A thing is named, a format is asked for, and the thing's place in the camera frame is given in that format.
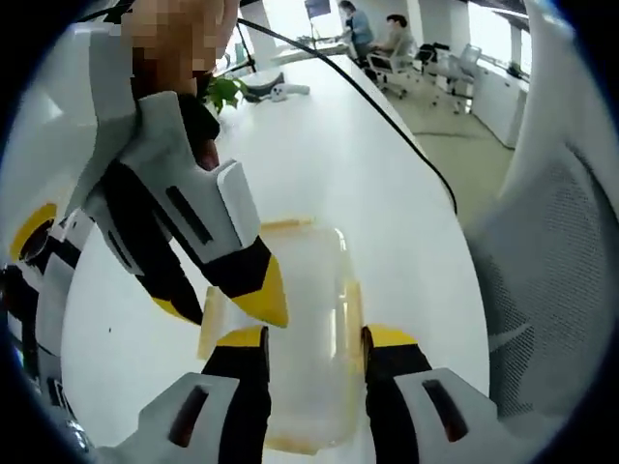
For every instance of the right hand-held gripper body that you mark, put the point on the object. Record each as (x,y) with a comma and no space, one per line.
(53,299)

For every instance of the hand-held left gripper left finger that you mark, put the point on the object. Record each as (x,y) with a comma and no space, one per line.
(237,386)

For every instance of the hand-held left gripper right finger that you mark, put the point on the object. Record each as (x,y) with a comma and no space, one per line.
(392,391)

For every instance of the potted green plant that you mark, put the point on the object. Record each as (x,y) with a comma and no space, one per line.
(225,92)

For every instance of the dark grey curved device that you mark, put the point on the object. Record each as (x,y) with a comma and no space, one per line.
(261,87)

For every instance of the small white device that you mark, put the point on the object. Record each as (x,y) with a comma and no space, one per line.
(290,92)

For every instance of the white office chair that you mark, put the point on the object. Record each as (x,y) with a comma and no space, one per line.
(387,67)
(462,67)

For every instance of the grey mesh office chair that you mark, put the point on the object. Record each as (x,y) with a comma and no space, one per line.
(556,241)

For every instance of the dark computer monitor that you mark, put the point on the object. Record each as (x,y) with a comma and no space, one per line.
(318,6)

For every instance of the white low cabinet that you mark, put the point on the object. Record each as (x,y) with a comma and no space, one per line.
(505,106)

